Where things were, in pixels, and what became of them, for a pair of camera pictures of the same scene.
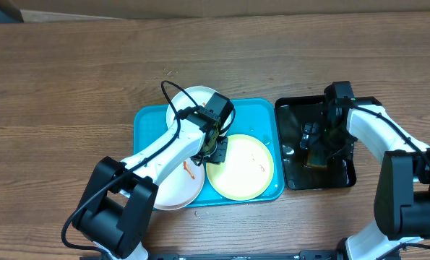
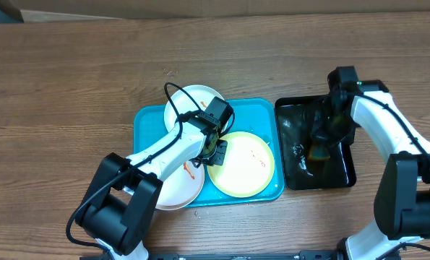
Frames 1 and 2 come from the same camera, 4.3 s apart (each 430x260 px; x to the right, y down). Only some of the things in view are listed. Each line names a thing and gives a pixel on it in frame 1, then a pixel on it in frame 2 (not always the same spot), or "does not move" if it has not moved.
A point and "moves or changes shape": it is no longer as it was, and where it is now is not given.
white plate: [199, 95] does not move
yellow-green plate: [247, 172] does not move
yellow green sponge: [316, 158] moves or changes shape
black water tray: [311, 157] does not move
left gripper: [220, 154] does not move
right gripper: [315, 140] to [323, 137]
